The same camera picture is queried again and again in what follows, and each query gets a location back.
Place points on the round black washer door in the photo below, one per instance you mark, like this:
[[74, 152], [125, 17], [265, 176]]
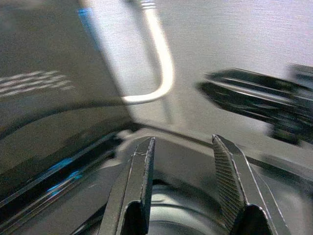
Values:
[[73, 186]]

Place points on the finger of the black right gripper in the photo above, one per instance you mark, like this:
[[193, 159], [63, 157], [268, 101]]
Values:
[[247, 77], [244, 100]]

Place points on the grey front-load washing machine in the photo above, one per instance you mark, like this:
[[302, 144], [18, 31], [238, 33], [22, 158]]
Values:
[[53, 80]]

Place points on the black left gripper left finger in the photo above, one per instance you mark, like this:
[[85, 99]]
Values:
[[133, 181]]

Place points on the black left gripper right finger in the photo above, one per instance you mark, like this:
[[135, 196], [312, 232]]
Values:
[[240, 176]]

